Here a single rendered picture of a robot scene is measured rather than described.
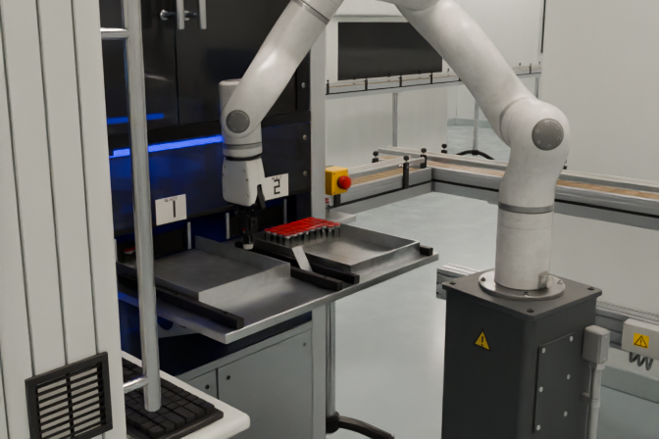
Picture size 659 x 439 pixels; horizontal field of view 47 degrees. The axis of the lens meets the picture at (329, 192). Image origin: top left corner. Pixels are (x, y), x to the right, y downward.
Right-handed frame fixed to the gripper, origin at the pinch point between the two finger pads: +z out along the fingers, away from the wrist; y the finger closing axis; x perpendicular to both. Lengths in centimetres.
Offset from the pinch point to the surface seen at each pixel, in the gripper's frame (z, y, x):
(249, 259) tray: 11.6, -8.2, 6.5
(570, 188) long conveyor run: 13, 14, 119
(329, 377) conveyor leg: 75, -39, 61
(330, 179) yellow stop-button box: 2, -23, 49
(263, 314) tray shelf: 12.8, 17.6, -11.0
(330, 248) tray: 14.0, -4.3, 29.7
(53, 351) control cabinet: -4, 38, -62
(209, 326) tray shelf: 12.3, 15.4, -22.4
